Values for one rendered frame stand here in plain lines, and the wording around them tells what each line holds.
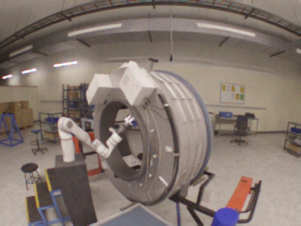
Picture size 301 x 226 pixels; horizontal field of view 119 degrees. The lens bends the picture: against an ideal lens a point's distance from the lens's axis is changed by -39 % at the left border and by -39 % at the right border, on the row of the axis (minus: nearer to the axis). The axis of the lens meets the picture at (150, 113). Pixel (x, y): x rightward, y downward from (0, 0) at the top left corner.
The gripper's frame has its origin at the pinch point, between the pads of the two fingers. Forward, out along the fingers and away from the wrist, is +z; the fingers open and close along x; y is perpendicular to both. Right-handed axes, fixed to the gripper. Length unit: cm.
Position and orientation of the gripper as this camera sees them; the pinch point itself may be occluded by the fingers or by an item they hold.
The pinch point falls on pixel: (133, 115)
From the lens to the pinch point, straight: 106.6
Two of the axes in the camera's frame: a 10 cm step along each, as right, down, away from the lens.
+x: -2.3, -3.8, -9.0
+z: 6.8, -7.2, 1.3
